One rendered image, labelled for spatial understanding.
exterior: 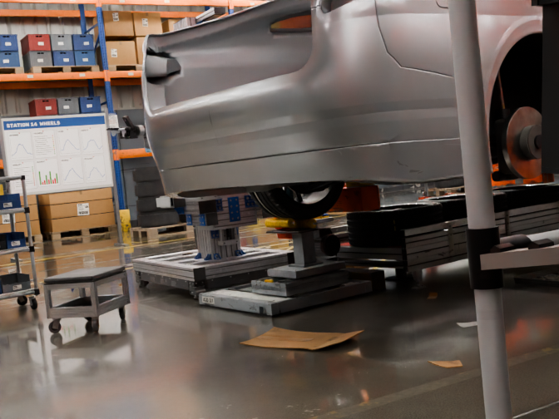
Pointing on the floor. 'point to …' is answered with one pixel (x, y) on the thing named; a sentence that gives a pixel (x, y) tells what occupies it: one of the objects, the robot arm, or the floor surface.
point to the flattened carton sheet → (298, 339)
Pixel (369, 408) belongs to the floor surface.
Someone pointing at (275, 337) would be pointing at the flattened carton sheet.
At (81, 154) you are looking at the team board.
